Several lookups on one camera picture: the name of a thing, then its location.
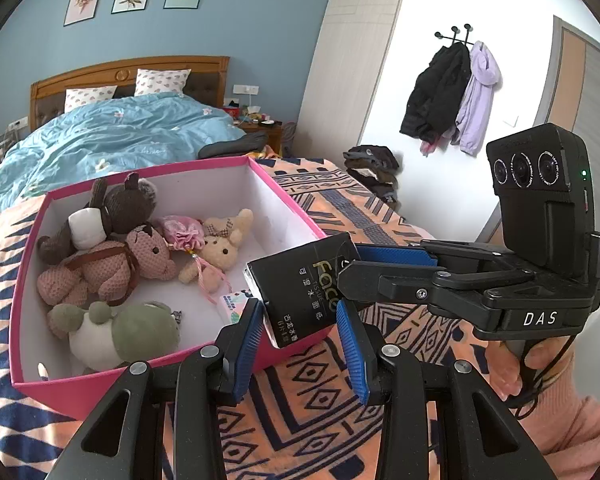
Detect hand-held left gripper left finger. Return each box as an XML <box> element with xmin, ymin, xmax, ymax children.
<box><xmin>45</xmin><ymin>298</ymin><xmax>266</xmax><ymax>480</ymax></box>

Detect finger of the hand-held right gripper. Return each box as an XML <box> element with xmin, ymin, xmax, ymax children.
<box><xmin>336</xmin><ymin>259</ymin><xmax>502</xmax><ymax>319</ymax></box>
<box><xmin>352</xmin><ymin>239</ymin><xmax>541</xmax><ymax>274</ymax></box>

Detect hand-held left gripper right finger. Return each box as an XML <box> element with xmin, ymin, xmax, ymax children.
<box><xmin>334</xmin><ymin>299</ymin><xmax>558</xmax><ymax>480</ymax></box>

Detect floral tissue pack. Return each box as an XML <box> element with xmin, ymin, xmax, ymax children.
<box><xmin>220</xmin><ymin>287</ymin><xmax>251</xmax><ymax>328</ymax></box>

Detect black tissue pack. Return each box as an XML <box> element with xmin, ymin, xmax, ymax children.
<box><xmin>243</xmin><ymin>232</ymin><xmax>366</xmax><ymax>351</ymax></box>

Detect cream bunny plush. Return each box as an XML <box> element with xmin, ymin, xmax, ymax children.
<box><xmin>179</xmin><ymin>208</ymin><xmax>255</xmax><ymax>293</ymax></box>

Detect green frog plush keychain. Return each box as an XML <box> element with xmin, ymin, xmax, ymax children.
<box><xmin>47</xmin><ymin>301</ymin><xmax>183</xmax><ymax>373</ymax></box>

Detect pink drawstring pouch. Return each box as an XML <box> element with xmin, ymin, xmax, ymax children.
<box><xmin>155</xmin><ymin>215</ymin><xmax>221</xmax><ymax>306</ymax></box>

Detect pink teddy bear plush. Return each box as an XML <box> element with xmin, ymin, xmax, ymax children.
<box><xmin>36</xmin><ymin>223</ymin><xmax>179</xmax><ymax>306</ymax></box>

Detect pink cardboard box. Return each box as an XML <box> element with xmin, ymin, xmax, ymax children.
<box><xmin>10</xmin><ymin>155</ymin><xmax>353</xmax><ymax>418</ymax></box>

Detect brown plush with fur pompom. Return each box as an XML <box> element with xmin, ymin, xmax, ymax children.
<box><xmin>36</xmin><ymin>172</ymin><xmax>159</xmax><ymax>266</ymax></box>

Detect person's right forearm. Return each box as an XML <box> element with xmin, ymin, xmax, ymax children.
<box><xmin>522</xmin><ymin>350</ymin><xmax>600</xmax><ymax>480</ymax></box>

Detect person's right hand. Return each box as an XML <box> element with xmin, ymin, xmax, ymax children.
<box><xmin>487</xmin><ymin>337</ymin><xmax>573</xmax><ymax>408</ymax></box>

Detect orange patterned blanket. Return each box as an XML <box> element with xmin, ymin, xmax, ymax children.
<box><xmin>0</xmin><ymin>157</ymin><xmax>531</xmax><ymax>480</ymax></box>

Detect pile of dark clothes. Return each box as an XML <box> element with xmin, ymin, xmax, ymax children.
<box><xmin>342</xmin><ymin>145</ymin><xmax>401</xmax><ymax>206</ymax></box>

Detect wooden door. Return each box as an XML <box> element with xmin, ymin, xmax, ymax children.
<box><xmin>477</xmin><ymin>16</ymin><xmax>600</xmax><ymax>271</ymax></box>

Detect purple hoodie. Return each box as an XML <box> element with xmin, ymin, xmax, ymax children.
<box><xmin>454</xmin><ymin>40</ymin><xmax>502</xmax><ymax>155</ymax></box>

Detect small fan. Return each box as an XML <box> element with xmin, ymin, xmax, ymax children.
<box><xmin>281</xmin><ymin>121</ymin><xmax>299</xmax><ymax>158</ymax></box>

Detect black jacket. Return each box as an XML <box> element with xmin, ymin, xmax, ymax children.
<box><xmin>400</xmin><ymin>42</ymin><xmax>472</xmax><ymax>143</ymax></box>

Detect wooden nightstand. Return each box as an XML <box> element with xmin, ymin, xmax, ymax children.
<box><xmin>240</xmin><ymin>120</ymin><xmax>283</xmax><ymax>158</ymax></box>

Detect dark grey cloth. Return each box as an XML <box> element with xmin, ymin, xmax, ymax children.
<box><xmin>198</xmin><ymin>133</ymin><xmax>270</xmax><ymax>159</ymax></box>

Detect black coat hooks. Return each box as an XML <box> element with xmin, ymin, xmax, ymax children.
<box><xmin>433</xmin><ymin>24</ymin><xmax>476</xmax><ymax>47</ymax></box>

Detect beige wardrobe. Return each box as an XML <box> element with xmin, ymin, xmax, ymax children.
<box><xmin>285</xmin><ymin>0</ymin><xmax>412</xmax><ymax>171</ymax></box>

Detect blue duvet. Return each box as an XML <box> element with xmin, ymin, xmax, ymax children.
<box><xmin>0</xmin><ymin>94</ymin><xmax>248</xmax><ymax>241</ymax></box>

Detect white printed pillow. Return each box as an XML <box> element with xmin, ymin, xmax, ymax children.
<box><xmin>65</xmin><ymin>85</ymin><xmax>118</xmax><ymax>113</ymax></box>
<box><xmin>134</xmin><ymin>68</ymin><xmax>191</xmax><ymax>97</ymax></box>

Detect wooden headboard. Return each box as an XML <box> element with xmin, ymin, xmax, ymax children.
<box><xmin>30</xmin><ymin>56</ymin><xmax>231</xmax><ymax>133</ymax></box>

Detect framed pink flower picture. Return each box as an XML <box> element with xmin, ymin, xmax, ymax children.
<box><xmin>63</xmin><ymin>0</ymin><xmax>105</xmax><ymax>26</ymax></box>

